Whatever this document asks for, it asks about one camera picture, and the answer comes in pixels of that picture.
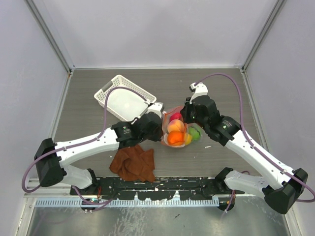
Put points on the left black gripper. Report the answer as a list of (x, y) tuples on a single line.
[(157, 137)]

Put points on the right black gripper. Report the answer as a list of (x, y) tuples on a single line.
[(185, 111)]

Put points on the pink peach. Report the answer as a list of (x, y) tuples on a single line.
[(176, 126)]

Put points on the clear zip top bag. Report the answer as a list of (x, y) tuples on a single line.
[(165, 121)]

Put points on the orange fruit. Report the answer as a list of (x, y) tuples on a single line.
[(176, 138)]

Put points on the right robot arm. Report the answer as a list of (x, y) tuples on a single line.
[(278, 184)]

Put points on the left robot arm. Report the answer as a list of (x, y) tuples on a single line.
[(54, 160)]

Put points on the white plastic basket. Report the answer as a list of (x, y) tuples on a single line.
[(126, 100)]

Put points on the brown cloth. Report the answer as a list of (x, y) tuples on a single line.
[(134, 163)]

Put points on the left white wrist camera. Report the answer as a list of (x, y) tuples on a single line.
[(156, 108)]

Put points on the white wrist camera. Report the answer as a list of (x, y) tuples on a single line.
[(156, 108), (198, 90)]

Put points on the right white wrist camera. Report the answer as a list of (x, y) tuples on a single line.
[(198, 90)]

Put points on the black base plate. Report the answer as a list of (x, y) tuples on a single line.
[(188, 188)]

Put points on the white slotted cable duct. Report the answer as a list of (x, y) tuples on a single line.
[(175, 202)]

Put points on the right aluminium frame post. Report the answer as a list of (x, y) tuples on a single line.
[(264, 31)]

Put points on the aluminium frame post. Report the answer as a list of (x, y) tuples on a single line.
[(42, 17), (264, 31)]

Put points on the left aluminium frame post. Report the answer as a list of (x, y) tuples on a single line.
[(42, 17)]

